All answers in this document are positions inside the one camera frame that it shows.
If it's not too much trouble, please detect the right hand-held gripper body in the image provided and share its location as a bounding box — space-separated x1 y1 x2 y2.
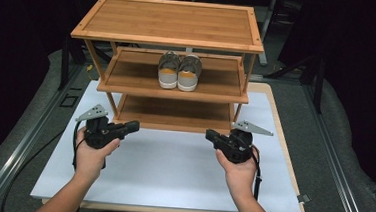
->
217 117 275 167

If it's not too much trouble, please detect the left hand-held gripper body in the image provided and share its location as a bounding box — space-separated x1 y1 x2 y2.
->
73 102 128 153

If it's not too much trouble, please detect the beige sneaker shoe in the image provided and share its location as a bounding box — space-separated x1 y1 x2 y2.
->
155 50 182 91
175 52 205 94

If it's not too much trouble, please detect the wooden three-tier shoe rack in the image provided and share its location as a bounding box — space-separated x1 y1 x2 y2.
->
63 0 268 139

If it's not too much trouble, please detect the person's left hand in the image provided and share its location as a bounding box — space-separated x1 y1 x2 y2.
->
72 125 122 184

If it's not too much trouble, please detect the person's right hand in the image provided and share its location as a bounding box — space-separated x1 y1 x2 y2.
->
212 143 261 201

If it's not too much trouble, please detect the white table mat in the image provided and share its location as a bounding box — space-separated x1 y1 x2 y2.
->
29 75 311 212

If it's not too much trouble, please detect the light wooden table board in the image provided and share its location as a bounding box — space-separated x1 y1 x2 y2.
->
41 67 315 212

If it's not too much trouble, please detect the black stand leg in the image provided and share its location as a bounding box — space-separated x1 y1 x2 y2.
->
311 56 328 115
58 35 74 92

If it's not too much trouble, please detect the grey metal clip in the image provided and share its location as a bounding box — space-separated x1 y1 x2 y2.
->
296 193 312 206

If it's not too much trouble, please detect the grey metal stand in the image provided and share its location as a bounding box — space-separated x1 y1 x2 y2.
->
256 0 279 68

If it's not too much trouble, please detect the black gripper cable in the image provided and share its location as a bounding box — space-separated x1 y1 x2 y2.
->
247 145 265 202
70 119 110 174

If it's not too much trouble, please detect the grey metal floor rail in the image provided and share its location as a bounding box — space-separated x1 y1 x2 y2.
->
0 58 84 212
293 83 376 212

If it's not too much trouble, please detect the long thin black cable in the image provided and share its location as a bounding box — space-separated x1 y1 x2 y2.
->
0 124 66 212

